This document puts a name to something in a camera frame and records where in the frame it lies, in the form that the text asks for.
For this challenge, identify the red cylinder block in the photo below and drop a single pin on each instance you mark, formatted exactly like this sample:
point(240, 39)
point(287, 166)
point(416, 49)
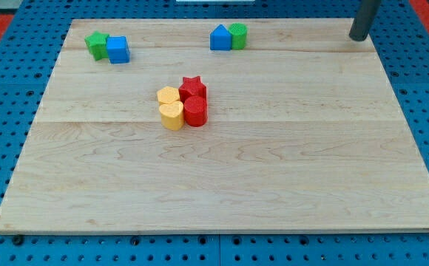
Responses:
point(195, 111)

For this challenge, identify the yellow heart block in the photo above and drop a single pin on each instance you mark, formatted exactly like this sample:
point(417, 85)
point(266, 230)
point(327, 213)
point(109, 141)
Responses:
point(172, 115)

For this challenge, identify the red star block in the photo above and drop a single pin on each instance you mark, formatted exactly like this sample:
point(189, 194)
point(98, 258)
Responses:
point(192, 87)

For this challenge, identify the yellow hexagon block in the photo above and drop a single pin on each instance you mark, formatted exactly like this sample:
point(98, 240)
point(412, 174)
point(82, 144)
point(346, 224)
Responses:
point(168, 95)

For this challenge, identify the light wooden board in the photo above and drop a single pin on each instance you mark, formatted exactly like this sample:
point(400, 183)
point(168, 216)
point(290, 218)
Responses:
point(304, 135)

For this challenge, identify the blue pentagon house block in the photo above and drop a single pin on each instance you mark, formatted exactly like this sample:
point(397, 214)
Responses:
point(220, 39)

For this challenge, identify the green cylinder block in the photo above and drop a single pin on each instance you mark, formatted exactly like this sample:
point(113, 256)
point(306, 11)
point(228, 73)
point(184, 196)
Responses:
point(238, 32)

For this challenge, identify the blue cube block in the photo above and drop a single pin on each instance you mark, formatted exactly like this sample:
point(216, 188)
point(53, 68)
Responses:
point(118, 50)

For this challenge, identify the green star block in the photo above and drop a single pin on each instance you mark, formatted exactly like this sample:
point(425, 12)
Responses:
point(97, 45)

